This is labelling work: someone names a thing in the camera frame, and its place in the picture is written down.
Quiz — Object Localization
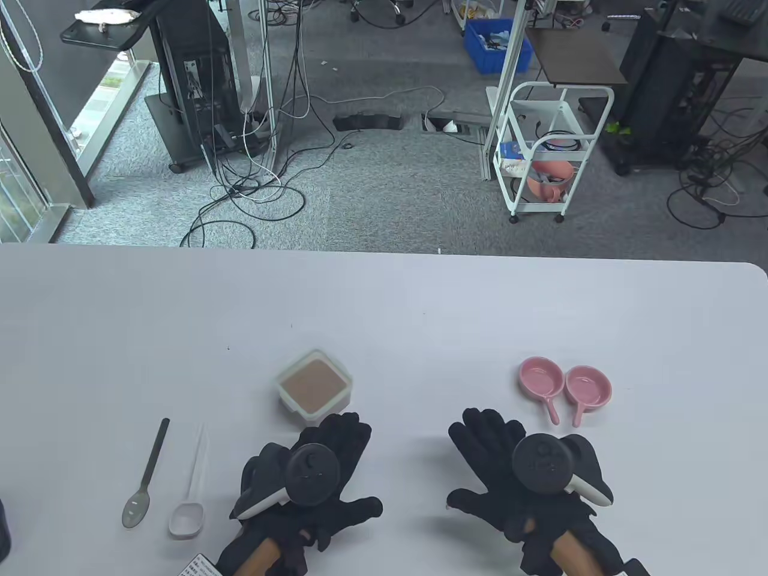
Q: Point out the person's left hand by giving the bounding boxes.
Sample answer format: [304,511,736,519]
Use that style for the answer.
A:
[215,412,383,576]

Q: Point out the person's right hand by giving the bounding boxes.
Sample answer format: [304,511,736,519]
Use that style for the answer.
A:
[447,408,625,576]

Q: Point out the brown sugar granules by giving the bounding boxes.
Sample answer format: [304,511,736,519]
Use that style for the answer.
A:
[283,358,347,412]

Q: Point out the clear container lid green seal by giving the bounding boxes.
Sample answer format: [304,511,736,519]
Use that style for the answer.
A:
[275,350,353,416]

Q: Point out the white plastic coffee spoon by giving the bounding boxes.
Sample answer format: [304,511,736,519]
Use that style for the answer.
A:
[168,423,208,538]

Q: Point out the grey disposable spoon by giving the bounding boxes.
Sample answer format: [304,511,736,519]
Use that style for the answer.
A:
[122,418,170,529]

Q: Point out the person's right forearm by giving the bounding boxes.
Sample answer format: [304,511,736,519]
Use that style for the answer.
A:
[552,531,601,576]

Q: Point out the person's left forearm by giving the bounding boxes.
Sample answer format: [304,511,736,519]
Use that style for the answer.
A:
[235,536,283,576]

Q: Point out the black white hand controller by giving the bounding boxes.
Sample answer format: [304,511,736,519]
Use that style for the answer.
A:
[512,433,614,506]
[229,442,341,520]

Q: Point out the pink plastic basin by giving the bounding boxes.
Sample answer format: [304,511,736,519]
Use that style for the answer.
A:
[526,159,575,202]

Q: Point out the grey floor socket box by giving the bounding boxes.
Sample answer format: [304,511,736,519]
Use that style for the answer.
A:
[421,110,490,136]

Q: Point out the black power strip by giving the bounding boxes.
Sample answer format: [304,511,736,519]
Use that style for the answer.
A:
[333,112,406,131]

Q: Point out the white rolling cart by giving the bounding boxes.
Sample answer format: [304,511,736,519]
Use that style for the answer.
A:
[496,82,616,224]

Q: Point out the blue plastic bin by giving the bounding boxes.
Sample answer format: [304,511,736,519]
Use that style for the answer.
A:
[463,18,535,76]

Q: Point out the brown top stand table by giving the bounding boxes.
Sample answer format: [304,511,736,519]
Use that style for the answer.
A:
[526,27,628,86]

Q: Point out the black computer rack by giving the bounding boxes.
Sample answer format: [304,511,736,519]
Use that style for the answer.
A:
[600,6,745,176]

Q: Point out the black wheeled equipment stand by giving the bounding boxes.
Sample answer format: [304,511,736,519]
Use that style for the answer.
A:
[144,0,277,175]

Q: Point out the office chair wheel base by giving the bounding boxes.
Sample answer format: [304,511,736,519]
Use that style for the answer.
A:
[350,0,415,28]

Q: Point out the black desk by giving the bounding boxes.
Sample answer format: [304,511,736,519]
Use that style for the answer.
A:
[690,0,768,61]

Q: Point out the black tray shelf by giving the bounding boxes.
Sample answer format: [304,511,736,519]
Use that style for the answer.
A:
[60,9,157,50]

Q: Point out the white cloth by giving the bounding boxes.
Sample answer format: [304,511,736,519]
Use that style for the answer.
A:
[74,9,142,28]

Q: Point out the black keyboard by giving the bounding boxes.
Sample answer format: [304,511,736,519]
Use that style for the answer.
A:
[717,0,768,26]

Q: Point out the pink handled ceramic dish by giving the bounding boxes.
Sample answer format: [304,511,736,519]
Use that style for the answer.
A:
[565,365,613,428]
[518,357,566,426]

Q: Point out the tangle of floor cables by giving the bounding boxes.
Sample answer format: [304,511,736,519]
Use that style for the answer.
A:
[180,0,448,248]
[667,96,768,230]

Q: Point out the silver metal frame post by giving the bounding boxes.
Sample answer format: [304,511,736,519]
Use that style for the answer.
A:
[259,0,278,175]
[480,0,532,181]

